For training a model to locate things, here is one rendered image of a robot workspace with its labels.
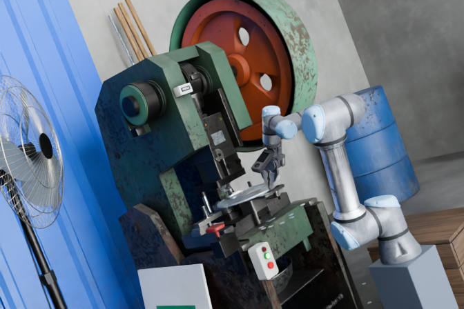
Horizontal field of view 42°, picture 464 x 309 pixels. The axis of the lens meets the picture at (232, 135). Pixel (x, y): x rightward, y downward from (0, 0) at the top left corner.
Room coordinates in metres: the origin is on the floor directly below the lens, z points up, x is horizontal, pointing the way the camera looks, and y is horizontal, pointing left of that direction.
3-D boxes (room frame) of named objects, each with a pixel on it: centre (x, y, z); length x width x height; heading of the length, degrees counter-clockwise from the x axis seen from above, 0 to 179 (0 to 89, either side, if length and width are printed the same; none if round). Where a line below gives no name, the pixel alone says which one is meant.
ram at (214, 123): (2.71, 0.09, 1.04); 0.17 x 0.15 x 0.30; 44
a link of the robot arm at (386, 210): (2.13, -0.41, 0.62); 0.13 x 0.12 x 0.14; 107
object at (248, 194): (2.65, 0.03, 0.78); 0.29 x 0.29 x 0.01
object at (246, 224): (2.74, 0.12, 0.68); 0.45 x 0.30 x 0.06; 134
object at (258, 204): (2.61, 0.00, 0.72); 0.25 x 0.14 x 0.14; 44
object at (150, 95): (2.58, 0.31, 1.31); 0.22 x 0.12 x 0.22; 44
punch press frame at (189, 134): (2.84, 0.22, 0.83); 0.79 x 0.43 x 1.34; 44
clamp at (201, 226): (2.62, 0.24, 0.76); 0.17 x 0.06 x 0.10; 134
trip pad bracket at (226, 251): (2.36, 0.18, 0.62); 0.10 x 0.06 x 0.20; 134
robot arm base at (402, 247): (2.13, -0.41, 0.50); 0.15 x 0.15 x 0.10
